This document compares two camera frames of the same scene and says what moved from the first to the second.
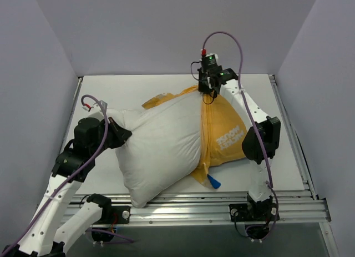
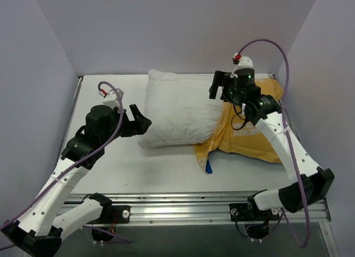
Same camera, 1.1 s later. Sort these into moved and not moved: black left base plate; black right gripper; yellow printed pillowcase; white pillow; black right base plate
Moved: black right gripper; white pillow; yellow printed pillowcase
Not moved: black left base plate; black right base plate
